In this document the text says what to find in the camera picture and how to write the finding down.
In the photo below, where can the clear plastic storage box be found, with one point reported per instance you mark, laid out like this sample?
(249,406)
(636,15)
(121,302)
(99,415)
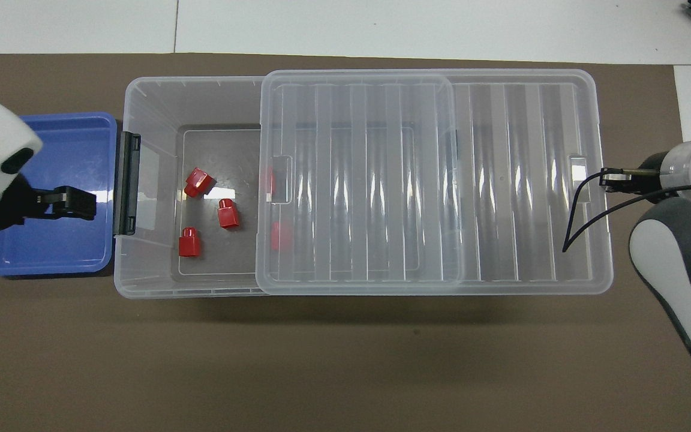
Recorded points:
(159,108)

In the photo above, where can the red block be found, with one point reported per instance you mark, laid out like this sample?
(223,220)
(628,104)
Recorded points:
(228,214)
(189,242)
(280,236)
(269,182)
(199,182)

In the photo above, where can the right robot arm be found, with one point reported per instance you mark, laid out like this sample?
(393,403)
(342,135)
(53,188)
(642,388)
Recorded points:
(675,252)

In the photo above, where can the blue plastic tray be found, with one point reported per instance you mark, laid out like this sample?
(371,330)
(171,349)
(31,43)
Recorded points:
(69,150)

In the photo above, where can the clear plastic box lid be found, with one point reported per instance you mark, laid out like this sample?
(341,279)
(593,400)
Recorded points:
(501,180)

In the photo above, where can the black box latch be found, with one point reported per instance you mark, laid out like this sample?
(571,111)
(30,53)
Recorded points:
(125,180)

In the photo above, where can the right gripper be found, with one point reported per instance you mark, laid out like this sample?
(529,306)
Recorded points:
(652,168)

